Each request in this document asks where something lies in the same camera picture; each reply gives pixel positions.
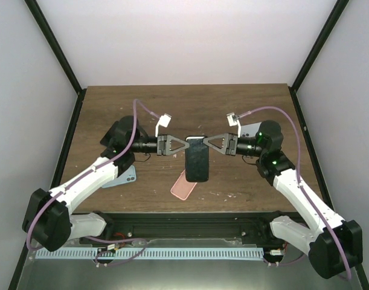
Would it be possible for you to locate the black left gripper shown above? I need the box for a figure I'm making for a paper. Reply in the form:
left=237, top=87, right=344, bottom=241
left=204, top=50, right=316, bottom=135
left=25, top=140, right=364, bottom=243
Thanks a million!
left=130, top=134, right=190, bottom=156

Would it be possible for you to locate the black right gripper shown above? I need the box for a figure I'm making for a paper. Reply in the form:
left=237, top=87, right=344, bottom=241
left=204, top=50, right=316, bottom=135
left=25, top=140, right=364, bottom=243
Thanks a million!
left=204, top=134, right=265, bottom=158

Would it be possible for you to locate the black phone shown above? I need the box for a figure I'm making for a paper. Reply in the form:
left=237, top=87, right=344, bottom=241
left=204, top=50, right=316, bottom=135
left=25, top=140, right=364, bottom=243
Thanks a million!
left=185, top=136, right=210, bottom=183

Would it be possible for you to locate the white phone dual camera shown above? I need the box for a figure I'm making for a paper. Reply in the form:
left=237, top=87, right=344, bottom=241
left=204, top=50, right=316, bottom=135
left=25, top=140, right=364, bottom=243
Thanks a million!
left=240, top=122, right=261, bottom=137

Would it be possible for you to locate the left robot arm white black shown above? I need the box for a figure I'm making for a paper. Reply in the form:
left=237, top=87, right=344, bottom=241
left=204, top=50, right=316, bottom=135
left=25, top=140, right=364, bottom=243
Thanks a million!
left=22, top=115, right=190, bottom=251

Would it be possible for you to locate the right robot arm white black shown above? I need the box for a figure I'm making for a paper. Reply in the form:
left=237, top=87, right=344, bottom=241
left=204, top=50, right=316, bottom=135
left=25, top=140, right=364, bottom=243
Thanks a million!
left=204, top=120, right=363, bottom=279

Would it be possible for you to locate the pink phone case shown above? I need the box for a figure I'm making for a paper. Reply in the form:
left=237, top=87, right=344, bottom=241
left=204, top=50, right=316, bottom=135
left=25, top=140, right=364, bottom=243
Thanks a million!
left=170, top=170, right=197, bottom=201

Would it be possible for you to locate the light blue phone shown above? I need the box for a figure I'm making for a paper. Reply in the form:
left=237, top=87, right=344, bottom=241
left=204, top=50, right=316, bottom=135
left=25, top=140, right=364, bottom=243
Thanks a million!
left=102, top=165, right=136, bottom=189

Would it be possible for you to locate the dark blue phone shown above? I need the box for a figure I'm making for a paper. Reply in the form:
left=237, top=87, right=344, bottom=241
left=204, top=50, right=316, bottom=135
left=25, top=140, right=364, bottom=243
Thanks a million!
left=100, top=121, right=118, bottom=147

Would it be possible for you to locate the light blue slotted strip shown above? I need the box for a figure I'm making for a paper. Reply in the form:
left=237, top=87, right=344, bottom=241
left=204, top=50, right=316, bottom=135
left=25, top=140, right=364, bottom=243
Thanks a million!
left=35, top=247, right=264, bottom=261

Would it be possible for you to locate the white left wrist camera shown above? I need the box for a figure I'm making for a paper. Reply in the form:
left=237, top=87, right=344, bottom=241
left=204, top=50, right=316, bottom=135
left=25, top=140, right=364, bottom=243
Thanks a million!
left=155, top=114, right=172, bottom=137

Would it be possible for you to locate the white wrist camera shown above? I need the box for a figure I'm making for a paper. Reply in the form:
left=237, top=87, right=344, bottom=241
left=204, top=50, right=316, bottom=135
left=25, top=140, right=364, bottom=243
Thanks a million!
left=155, top=114, right=172, bottom=137
left=226, top=112, right=242, bottom=137

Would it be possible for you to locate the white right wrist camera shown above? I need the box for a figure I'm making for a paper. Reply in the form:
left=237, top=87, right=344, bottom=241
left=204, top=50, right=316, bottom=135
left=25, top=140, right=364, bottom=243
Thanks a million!
left=226, top=112, right=242, bottom=137

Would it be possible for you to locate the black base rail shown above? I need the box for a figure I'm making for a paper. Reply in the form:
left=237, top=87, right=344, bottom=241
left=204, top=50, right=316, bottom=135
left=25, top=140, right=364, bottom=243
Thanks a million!
left=97, top=211, right=285, bottom=245

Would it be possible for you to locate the black frame post right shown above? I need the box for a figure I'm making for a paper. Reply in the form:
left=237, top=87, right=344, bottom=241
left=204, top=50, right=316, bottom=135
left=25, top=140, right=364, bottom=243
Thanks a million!
left=289, top=0, right=350, bottom=93

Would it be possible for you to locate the black frame post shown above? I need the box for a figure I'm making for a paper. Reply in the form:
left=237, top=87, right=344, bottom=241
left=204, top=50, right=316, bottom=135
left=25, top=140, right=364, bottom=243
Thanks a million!
left=289, top=0, right=350, bottom=93
left=24, top=0, right=83, bottom=95

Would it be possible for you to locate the black frame post left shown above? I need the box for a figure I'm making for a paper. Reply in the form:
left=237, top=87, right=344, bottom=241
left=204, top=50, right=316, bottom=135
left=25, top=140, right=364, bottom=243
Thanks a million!
left=24, top=0, right=83, bottom=95

